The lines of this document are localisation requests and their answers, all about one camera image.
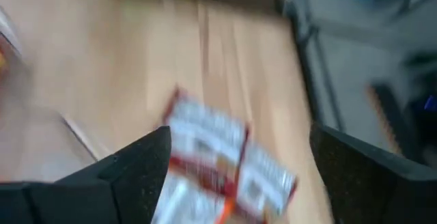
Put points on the orange Maruchan chicken ramen pack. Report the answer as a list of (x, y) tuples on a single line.
[(184, 203)]

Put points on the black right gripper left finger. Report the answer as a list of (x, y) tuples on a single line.
[(102, 196)]

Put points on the red Maruchan ramen pack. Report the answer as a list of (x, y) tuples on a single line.
[(205, 132)]

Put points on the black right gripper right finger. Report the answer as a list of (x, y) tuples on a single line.
[(375, 190)]

